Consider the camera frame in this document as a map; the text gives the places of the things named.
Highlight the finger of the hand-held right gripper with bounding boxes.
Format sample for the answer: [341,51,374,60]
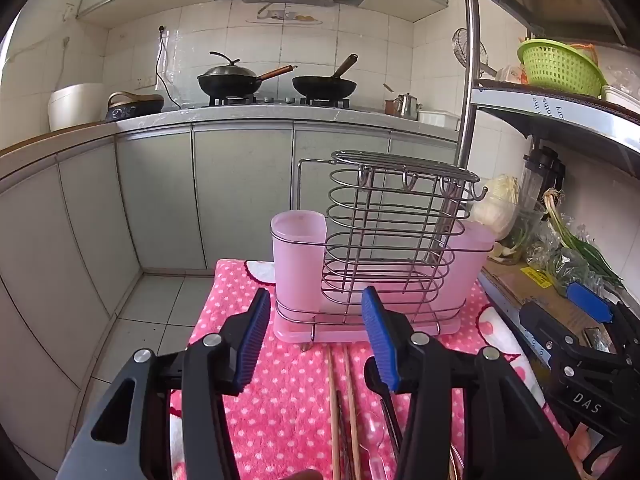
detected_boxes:
[567,282,640,361]
[518,301,583,386]

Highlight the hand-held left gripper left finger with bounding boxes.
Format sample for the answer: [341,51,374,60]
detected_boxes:
[56,287,272,480]

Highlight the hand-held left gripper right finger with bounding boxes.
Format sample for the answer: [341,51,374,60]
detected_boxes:
[361,286,586,480]

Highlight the pink plastic cup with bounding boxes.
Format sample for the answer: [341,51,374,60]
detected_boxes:
[270,211,328,313]
[440,221,496,311]

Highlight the light wooden chopstick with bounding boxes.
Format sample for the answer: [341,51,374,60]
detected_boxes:
[327,347,342,480]
[342,345,362,480]

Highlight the dark brown chopstick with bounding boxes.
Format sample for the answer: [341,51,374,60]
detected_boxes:
[335,389,347,480]
[342,395,353,480]

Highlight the metal wire utensil rack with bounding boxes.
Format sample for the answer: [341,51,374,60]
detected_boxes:
[274,150,488,351]

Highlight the gold metal spoon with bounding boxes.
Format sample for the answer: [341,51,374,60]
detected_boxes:
[447,442,466,480]

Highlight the person's right hand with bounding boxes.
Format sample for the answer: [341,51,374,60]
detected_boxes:
[567,422,623,478]

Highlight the pink plastic drip tray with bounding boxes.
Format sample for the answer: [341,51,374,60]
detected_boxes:
[272,305,468,346]

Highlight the cardboard box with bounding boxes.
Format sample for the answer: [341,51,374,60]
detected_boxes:
[477,257,616,356]

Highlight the plastic bag of greens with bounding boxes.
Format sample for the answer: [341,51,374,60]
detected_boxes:
[527,230,601,296]

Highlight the green onions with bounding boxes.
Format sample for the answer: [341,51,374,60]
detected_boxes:
[542,187,626,291]

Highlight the pink polka dot towel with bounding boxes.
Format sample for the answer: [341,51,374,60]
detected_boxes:
[167,258,573,480]

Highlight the clear plastic container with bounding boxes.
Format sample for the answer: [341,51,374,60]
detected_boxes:
[492,200,548,266]

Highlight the clear plastic spoon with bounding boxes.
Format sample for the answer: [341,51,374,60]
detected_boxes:
[362,407,388,480]

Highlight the napa cabbage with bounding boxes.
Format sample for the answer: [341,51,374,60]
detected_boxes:
[471,175,522,241]

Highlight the grey kitchen cabinets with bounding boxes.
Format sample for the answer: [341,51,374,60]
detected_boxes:
[0,117,461,461]

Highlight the black blender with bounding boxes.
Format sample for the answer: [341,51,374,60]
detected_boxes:
[520,145,568,206]

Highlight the white plastic container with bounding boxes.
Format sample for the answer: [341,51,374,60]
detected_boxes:
[600,85,640,111]

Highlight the grey kitchen countertop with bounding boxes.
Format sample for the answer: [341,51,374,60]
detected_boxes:
[0,105,461,181]

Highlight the white dish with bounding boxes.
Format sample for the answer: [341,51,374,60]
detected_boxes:
[417,109,461,128]

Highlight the metal kettle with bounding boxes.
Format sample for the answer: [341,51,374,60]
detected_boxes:
[392,92,423,121]

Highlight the gas stove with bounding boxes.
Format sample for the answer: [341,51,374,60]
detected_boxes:
[177,95,351,109]

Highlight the green plastic basket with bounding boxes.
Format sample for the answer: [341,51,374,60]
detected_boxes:
[516,39,608,98]

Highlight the black wok with lid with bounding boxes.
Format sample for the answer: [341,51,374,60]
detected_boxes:
[196,51,298,98]

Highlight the black electric griddle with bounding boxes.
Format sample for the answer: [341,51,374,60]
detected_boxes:
[106,91,165,123]

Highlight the metal shelf rack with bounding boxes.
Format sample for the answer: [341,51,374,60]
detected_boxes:
[457,0,640,361]

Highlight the white rice cooker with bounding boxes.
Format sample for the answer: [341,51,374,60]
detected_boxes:
[47,83,107,133]

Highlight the black handled utensil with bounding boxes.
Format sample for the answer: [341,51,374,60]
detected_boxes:
[363,357,403,461]

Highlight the metal wire skimmer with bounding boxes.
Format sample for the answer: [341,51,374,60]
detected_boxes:
[452,27,498,76]

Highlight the black power cable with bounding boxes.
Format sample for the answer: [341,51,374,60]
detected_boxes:
[155,25,182,109]

